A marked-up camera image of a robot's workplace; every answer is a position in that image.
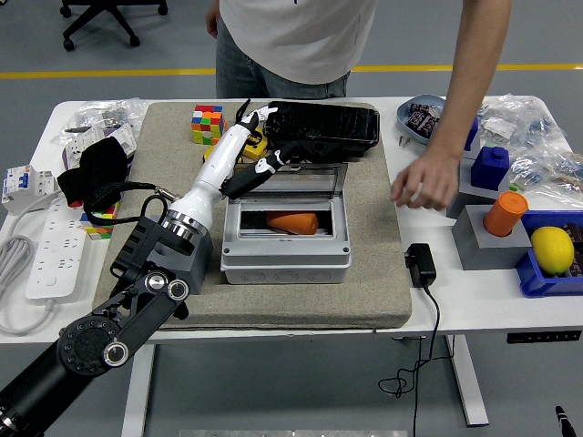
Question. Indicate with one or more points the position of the clear bags of small parts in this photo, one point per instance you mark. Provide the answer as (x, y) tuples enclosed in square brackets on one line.
[(537, 132)]

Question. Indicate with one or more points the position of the grey holder block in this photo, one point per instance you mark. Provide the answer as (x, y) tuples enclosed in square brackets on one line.
[(478, 199), (471, 154)]

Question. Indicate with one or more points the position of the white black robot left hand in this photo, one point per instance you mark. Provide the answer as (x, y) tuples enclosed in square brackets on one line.
[(214, 168)]

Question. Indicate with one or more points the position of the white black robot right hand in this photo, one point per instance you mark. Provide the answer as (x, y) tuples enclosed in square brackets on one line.
[(565, 423)]

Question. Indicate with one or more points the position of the person's left forearm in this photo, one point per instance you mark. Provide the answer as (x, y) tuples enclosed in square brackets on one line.
[(469, 82)]

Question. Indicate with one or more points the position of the blue-grey bowl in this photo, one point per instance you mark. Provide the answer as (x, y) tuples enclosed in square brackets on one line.
[(421, 101)]

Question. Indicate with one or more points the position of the small metal pins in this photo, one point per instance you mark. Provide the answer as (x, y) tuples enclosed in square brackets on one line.
[(402, 141)]

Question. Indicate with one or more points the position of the white table leg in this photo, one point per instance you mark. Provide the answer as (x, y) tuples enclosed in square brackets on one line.
[(469, 387), (136, 396)]

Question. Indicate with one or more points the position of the black cloth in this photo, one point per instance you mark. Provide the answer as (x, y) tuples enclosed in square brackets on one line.
[(98, 164)]

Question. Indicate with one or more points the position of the grey block with round hole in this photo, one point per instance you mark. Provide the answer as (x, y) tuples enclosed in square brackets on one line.
[(483, 252), (201, 266)]

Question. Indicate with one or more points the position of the orange cylinder battery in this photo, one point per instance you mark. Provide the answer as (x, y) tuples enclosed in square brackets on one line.
[(504, 214), (296, 223)]

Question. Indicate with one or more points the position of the person's left hand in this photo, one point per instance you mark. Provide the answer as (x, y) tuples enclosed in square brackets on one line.
[(430, 182)]

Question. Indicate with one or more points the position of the large colourful puzzle cube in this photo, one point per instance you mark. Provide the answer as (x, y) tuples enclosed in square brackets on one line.
[(208, 125)]

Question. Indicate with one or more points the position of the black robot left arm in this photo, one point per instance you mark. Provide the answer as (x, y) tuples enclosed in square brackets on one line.
[(118, 314)]

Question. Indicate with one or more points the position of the white circuit breaker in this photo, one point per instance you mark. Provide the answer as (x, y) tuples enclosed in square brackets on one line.
[(20, 189)]

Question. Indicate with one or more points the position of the blue plastic block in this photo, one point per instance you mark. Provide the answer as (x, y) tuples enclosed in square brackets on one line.
[(473, 134), (489, 168)]

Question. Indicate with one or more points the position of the person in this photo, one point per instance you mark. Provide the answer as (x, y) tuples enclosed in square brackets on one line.
[(291, 36)]

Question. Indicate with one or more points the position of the dark wrapped candy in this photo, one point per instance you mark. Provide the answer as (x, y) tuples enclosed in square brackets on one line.
[(421, 108), (419, 123)]

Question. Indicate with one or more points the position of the black office chair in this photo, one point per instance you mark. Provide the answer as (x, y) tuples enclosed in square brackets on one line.
[(105, 18)]

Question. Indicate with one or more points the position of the black plastic case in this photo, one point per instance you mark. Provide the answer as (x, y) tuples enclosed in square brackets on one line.
[(328, 123)]

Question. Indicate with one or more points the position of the grey-brown mat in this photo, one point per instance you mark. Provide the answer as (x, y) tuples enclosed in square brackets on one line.
[(296, 305)]

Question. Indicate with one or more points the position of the grey junction box clear lid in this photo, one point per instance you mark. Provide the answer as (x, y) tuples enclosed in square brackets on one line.
[(287, 264)]

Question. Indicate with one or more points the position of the clear bags of hardware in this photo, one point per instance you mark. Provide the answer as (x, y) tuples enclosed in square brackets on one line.
[(105, 114)]

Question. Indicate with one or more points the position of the blue storage bin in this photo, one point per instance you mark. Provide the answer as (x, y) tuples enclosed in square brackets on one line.
[(533, 277)]

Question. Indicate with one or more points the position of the yellow tape measure small window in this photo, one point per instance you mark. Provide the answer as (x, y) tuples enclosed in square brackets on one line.
[(208, 154)]

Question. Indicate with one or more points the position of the yellow lemon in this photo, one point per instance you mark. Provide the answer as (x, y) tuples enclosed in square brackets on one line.
[(552, 250)]

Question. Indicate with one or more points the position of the white wall socket pack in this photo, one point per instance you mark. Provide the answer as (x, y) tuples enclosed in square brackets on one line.
[(75, 148)]

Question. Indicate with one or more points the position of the yellow tape measure black label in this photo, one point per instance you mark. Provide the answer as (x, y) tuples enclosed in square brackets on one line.
[(259, 148)]

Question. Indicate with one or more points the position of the white power strip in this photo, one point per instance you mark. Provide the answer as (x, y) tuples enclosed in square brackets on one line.
[(57, 255)]

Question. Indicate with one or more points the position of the black table control panel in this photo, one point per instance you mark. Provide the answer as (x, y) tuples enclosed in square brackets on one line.
[(542, 337)]

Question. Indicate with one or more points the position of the person's right hand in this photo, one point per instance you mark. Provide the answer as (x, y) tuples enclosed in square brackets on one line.
[(212, 22)]

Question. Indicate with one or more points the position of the small colourful puzzle cube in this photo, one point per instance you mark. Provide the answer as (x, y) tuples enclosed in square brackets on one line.
[(98, 230)]

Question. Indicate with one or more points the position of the black power adapter plug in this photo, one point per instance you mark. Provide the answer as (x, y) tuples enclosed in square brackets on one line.
[(421, 266)]

